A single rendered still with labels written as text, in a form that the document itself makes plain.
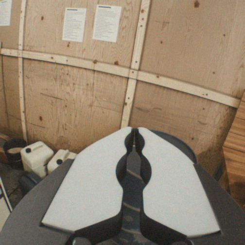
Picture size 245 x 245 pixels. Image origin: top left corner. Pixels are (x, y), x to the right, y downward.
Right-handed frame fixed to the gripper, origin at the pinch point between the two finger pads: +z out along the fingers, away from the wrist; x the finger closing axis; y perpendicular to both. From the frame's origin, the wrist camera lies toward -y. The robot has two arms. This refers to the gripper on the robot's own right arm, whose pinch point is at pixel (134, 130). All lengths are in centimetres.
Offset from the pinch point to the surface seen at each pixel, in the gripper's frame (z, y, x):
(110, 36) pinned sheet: 152, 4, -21
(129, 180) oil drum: 75, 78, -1
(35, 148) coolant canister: 141, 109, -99
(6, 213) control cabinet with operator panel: 57, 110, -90
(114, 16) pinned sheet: 152, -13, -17
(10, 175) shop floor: 126, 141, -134
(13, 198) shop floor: 97, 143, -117
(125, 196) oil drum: 75, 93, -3
